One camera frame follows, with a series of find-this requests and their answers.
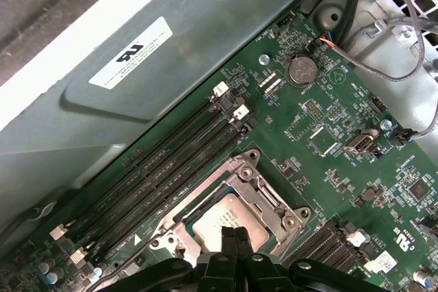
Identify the black PC case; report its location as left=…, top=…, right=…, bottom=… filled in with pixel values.
left=0, top=0, right=438, bottom=292

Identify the silver internal USB port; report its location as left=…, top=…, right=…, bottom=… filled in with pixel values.
left=344, top=133, right=376, bottom=153

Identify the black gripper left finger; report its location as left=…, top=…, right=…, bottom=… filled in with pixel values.
left=90, top=224, right=238, bottom=292

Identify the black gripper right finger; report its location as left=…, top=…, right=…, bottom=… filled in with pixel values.
left=237, top=225, right=391, bottom=292

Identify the grey sleeved fan cable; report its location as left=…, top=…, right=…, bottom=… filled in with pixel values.
left=393, top=119, right=438, bottom=149
left=318, top=14, right=427, bottom=83

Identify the thick black cable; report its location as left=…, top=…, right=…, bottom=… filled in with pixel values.
left=337, top=0, right=377, bottom=47

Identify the silver coin battery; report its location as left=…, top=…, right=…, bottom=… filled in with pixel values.
left=285, top=53, right=318, bottom=85

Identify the CPU socket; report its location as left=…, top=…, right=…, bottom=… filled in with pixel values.
left=149, top=148, right=313, bottom=269

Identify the green motherboard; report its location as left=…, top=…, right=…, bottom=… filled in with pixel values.
left=0, top=11, right=438, bottom=292

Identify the black RAM slot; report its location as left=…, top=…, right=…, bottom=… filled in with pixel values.
left=70, top=104, right=250, bottom=264
left=285, top=220, right=343, bottom=267
left=307, top=230, right=369, bottom=272
left=99, top=117, right=261, bottom=258
left=73, top=96, right=234, bottom=243
left=49, top=81, right=229, bottom=240

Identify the silver CPU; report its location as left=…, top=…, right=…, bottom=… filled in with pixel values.
left=190, top=194, right=272, bottom=259

